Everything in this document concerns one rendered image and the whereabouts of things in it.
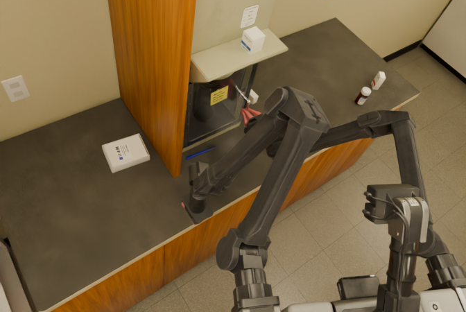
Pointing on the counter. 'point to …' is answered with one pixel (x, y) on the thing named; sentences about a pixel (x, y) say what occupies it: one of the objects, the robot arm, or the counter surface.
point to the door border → (188, 114)
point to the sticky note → (219, 95)
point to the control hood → (231, 58)
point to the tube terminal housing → (231, 17)
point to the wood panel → (154, 46)
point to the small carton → (252, 40)
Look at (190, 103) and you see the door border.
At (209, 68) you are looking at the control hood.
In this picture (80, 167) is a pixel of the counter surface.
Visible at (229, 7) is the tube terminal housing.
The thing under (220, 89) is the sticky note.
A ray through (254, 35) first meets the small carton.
